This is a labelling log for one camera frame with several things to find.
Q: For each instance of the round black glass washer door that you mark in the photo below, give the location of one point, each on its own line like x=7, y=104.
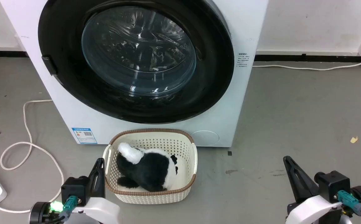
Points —
x=62, y=37

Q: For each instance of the white front-load washing machine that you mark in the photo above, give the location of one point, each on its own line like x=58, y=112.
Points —
x=74, y=118

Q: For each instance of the black and white plush panda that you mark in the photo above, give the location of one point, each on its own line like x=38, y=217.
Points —
x=149, y=171

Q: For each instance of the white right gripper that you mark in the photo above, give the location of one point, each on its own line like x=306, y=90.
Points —
x=314, y=210

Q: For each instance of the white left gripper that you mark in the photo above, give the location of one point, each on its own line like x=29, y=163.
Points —
x=102, y=210

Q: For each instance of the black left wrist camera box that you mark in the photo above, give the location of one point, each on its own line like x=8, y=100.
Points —
x=74, y=186

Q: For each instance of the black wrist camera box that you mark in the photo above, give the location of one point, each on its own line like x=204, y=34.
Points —
x=74, y=186
x=333, y=185

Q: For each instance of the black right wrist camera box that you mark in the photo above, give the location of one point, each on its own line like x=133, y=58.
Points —
x=333, y=185

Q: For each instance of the yellow paper scrap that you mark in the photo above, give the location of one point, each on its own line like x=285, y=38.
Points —
x=354, y=139

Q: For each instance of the round white filter cover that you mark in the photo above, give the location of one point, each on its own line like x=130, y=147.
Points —
x=204, y=138

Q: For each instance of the small printed text sticker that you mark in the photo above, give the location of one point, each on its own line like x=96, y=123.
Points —
x=243, y=59

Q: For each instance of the blue energy label sticker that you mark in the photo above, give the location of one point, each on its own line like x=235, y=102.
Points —
x=84, y=135

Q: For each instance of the cream plastic laundry basket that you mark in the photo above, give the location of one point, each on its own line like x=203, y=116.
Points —
x=186, y=161

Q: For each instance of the left arm wrist joint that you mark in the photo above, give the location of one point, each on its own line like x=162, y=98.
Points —
x=39, y=213

